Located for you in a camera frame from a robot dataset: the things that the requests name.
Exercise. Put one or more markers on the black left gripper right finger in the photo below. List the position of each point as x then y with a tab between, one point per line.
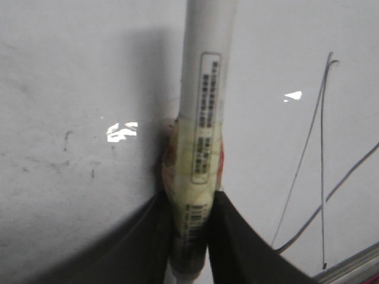
239	255

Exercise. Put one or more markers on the white whiteboard marker with tape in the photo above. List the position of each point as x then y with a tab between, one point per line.
193	162

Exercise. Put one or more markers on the aluminium whiteboard frame rail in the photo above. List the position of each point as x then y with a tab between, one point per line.
359	268

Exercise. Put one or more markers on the white whiteboard surface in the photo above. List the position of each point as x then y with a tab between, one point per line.
89	90

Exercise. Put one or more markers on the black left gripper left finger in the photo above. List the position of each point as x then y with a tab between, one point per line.
135	252

